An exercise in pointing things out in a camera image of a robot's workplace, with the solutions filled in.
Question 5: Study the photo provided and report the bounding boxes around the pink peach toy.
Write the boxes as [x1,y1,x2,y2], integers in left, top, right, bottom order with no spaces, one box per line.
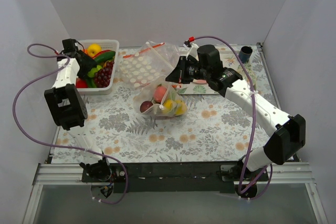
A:
[153,86,167,103]

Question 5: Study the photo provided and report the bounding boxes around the red chili pepper toy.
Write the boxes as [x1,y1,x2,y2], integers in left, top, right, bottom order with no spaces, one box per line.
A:
[92,50,111,59]

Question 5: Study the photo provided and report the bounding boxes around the dotted zip top bag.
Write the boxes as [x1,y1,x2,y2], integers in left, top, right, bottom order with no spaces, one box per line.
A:
[133,76,183,118]

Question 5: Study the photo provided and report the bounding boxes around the dotted zip bag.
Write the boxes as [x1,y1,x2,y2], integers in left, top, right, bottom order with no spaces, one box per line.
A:
[119,41,179,88]
[133,76,183,118]

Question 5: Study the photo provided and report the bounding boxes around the green lime toy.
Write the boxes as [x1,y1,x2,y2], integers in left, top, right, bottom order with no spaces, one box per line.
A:
[87,67,102,78]

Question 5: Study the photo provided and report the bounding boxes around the yellow lemon toy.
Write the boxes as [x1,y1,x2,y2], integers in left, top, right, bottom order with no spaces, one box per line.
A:
[162,99,187,116]

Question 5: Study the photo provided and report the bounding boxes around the dark purple plum toy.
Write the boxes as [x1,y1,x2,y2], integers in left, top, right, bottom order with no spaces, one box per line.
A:
[140,101,153,113]

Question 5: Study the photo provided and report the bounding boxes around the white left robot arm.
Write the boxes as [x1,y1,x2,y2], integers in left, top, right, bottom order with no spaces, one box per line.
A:
[44,38,112,182]

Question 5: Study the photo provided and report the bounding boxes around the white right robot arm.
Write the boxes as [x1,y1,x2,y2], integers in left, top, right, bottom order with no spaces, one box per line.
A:
[165,45,306,181]

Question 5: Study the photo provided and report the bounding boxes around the pink beige round plate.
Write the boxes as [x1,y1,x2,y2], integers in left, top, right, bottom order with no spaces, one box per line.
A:
[193,79,207,84]

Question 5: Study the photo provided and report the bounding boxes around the red apple toy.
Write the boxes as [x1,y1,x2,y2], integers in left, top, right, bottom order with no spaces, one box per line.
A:
[76,78,88,89]

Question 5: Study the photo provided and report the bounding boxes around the green cucumber toy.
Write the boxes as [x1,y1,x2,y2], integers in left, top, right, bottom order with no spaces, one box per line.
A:
[94,50,116,64]

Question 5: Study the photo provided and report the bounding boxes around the dark blue cup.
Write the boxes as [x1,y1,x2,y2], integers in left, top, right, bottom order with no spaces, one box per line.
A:
[238,46,253,63]

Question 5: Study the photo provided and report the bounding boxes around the white plastic fruit basket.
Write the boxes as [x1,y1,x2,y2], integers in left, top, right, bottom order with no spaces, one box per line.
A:
[77,39,119,95]

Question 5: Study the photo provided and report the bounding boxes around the purple grape bunch toy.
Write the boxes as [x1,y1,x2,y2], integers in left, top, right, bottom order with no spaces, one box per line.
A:
[93,60,114,88]

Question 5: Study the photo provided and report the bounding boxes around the floral tablecloth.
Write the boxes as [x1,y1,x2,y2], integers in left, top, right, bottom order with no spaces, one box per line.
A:
[51,45,295,164]

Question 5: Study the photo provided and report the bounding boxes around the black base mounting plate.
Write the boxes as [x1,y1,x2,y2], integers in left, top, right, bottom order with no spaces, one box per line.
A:
[81,161,271,200]

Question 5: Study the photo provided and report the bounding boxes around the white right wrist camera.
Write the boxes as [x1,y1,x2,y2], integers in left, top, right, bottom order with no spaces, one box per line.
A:
[183,37,199,58]

